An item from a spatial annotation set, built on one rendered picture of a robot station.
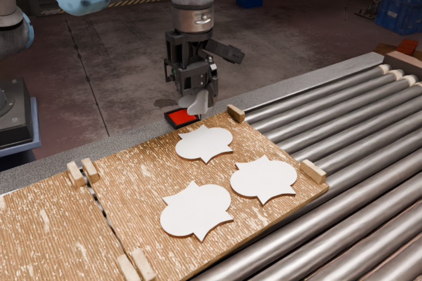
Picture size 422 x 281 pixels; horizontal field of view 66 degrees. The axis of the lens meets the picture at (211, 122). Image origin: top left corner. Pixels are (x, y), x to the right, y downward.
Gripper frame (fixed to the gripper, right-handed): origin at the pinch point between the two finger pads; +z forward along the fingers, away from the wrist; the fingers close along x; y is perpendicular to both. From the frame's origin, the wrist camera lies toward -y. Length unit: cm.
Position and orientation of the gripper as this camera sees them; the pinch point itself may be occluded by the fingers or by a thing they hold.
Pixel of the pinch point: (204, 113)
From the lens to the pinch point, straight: 73.4
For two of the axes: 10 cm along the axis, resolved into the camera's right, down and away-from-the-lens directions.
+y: -8.3, 3.3, -4.6
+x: 5.6, 4.8, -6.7
